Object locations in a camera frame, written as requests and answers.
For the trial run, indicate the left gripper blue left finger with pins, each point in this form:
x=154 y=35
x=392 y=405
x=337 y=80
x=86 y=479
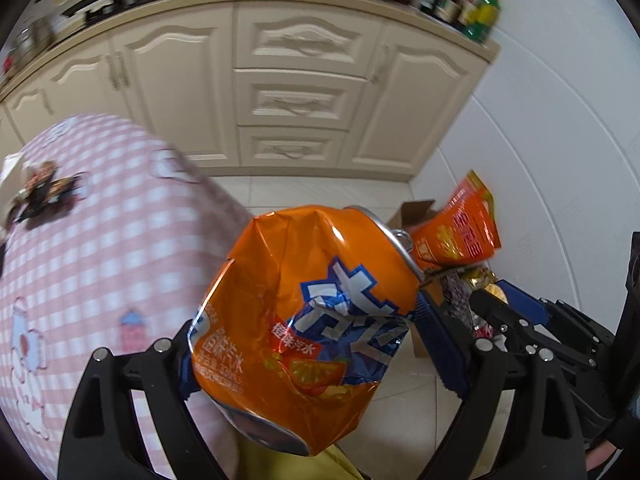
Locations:
x=187 y=383

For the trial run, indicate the green yellow bottle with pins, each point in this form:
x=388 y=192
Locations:
x=482 y=20

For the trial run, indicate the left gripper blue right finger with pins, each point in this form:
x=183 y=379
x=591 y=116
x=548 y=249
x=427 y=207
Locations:
x=447 y=354

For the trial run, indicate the orange snack bag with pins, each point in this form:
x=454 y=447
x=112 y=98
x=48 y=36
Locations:
x=463 y=232

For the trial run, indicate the cream kitchen cabinets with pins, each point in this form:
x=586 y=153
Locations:
x=346 y=88

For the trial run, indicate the pink checkered tablecloth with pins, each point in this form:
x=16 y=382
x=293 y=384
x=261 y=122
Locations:
x=129 y=262

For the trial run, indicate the crushed orange soda can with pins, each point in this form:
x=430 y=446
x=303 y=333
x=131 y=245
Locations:
x=299 y=326

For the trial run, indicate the brown cardboard box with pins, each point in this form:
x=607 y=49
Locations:
x=409 y=215

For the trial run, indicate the gold black patterned bag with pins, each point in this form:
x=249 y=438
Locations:
x=457 y=287

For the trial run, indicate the dark snack wrapper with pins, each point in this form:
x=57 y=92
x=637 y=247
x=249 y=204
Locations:
x=44 y=193

